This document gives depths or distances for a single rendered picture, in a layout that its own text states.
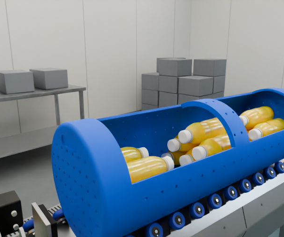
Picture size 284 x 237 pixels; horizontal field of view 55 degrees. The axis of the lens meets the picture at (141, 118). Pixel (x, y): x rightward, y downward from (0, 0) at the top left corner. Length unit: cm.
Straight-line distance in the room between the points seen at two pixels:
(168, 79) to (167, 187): 389
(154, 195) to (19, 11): 371
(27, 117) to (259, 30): 443
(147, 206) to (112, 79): 442
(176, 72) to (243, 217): 355
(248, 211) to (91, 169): 60
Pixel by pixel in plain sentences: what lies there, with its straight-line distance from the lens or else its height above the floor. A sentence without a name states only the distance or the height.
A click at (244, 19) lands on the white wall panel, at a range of 608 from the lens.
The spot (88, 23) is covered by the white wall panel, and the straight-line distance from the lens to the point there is 464.
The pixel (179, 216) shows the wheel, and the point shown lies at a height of 97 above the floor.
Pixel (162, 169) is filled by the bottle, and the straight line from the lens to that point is 67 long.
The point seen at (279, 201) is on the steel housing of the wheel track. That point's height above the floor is 85.
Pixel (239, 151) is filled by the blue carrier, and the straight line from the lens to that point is 79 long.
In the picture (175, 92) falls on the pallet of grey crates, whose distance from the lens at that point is 439.
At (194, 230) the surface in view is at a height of 92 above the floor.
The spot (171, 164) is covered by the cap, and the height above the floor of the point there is 110.
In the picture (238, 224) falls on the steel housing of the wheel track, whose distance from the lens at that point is 94.
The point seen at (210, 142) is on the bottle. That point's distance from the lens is 81.
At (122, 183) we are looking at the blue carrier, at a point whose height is 114.
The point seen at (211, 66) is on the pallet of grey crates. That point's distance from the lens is 447.
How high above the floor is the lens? 139
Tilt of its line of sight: 15 degrees down
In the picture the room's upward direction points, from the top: straight up
